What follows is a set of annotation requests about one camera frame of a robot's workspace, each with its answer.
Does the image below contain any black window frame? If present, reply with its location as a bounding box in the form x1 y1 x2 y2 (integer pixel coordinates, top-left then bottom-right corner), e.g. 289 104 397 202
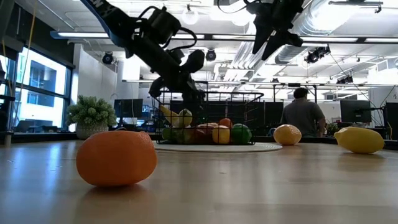
0 34 76 131

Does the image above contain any person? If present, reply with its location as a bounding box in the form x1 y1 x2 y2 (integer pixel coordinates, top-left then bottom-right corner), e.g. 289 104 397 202
279 86 326 138

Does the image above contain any black pipe rack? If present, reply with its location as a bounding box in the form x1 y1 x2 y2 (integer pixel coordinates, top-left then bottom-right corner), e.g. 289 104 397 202
161 80 318 108

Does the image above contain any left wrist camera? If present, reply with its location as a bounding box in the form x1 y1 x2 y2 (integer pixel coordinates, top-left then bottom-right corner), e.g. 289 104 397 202
148 6 182 45

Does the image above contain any black table frame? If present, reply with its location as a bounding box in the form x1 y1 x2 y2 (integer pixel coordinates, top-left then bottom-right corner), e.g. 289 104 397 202
0 132 398 151

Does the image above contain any yellow orange mango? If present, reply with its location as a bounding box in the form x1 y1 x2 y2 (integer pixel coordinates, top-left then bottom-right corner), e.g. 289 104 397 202
273 124 303 146

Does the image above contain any red chilli pepper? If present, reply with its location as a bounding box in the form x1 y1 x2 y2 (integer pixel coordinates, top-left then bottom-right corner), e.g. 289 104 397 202
186 127 215 144

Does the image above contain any black cabinet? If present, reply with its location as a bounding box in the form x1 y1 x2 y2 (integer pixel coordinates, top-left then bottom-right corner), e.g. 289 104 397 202
384 101 398 141

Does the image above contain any small yellow lemon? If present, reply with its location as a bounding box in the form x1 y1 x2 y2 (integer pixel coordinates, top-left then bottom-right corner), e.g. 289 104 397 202
211 124 231 145

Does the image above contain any yellow cable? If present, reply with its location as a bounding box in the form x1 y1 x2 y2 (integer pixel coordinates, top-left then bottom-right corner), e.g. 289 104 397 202
18 6 37 94

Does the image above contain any black track light cluster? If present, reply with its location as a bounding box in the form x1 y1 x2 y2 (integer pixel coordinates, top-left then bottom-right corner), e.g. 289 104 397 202
304 45 331 65
336 74 354 85

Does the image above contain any yellow banana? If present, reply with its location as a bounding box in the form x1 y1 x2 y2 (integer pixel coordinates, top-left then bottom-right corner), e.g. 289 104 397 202
159 105 193 128

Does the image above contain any black wire basket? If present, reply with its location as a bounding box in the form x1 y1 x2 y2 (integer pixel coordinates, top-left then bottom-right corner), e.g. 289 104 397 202
150 90 265 146

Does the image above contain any silver ventilation duct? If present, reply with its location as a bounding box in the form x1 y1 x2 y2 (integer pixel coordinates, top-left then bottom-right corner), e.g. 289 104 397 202
275 0 346 65

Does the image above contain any black left camera cable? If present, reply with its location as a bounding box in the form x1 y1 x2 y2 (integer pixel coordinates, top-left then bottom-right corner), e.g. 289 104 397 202
136 4 198 52

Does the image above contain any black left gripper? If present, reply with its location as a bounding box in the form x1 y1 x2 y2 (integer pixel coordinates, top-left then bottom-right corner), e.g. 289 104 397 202
126 34 206 110

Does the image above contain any black computer monitor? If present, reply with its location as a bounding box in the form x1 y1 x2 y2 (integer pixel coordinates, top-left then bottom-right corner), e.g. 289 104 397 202
113 98 144 119
340 99 373 124

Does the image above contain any long ceiling light bar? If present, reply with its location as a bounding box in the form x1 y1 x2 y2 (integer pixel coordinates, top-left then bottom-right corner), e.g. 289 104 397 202
49 30 398 44

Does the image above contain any green cucumber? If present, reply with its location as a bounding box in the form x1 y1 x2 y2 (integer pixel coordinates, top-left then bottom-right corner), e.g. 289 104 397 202
161 127 183 142

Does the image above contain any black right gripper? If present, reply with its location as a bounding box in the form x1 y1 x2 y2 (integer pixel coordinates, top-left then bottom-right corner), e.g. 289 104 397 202
245 0 304 62

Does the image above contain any potted green plant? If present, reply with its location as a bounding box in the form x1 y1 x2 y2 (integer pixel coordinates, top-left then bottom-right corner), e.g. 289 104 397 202
65 95 118 141

